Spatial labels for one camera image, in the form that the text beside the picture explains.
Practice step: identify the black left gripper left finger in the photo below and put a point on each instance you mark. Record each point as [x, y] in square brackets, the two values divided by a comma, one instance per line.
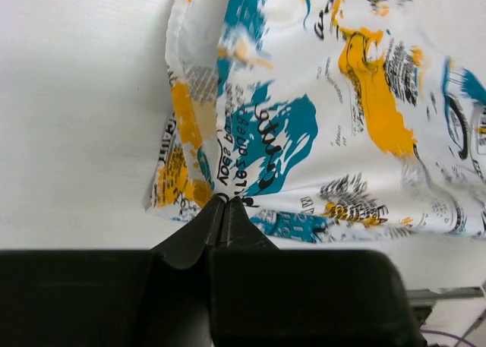
[95, 297]

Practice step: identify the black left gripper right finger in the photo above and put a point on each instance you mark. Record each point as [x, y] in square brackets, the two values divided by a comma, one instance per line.
[261, 295]

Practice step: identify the white printed patterned shorts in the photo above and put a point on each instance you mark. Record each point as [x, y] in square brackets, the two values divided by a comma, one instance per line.
[331, 120]

